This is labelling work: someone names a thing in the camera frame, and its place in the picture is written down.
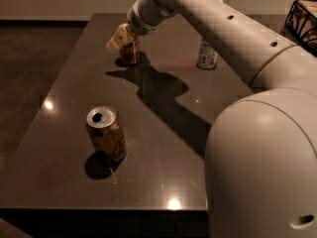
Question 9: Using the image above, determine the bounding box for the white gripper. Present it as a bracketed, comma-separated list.
[106, 0, 175, 53]

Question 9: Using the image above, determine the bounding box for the red coke can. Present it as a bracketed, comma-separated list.
[119, 41, 140, 65]

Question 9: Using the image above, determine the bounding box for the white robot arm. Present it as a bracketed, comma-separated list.
[107, 0, 317, 238]

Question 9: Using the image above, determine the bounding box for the orange soda can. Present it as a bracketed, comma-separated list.
[86, 106, 127, 164]

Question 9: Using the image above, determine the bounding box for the clear plastic water bottle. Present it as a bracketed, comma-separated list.
[196, 39, 217, 69]

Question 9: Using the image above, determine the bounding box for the black wire basket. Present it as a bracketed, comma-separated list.
[284, 0, 317, 57]

